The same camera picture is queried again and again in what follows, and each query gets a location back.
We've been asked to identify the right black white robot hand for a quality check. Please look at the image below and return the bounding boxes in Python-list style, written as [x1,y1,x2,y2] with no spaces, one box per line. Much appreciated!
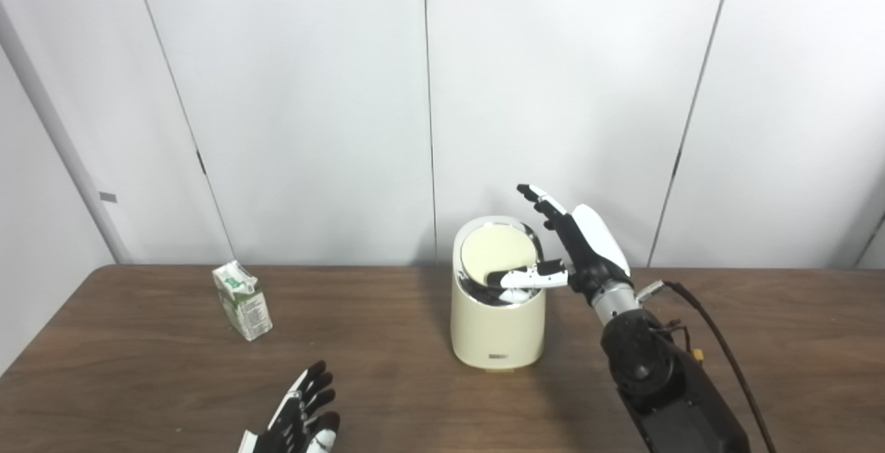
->
[486,184,633,305]

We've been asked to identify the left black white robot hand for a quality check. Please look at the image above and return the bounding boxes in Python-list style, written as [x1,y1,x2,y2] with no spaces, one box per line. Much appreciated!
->
[237,360,341,453]

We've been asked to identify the cream-colored trash bin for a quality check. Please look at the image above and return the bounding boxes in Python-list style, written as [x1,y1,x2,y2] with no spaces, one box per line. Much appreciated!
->
[450,216,546,373]

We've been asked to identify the round cream bin lid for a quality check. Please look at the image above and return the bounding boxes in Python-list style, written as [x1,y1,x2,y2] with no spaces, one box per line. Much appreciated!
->
[460,225,539,286]

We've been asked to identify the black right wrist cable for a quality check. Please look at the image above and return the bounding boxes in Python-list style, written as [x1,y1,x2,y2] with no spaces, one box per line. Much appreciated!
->
[636,280,779,453]

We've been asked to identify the green white milk carton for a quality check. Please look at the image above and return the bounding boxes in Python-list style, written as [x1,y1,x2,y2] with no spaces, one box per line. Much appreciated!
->
[212,260,273,342]

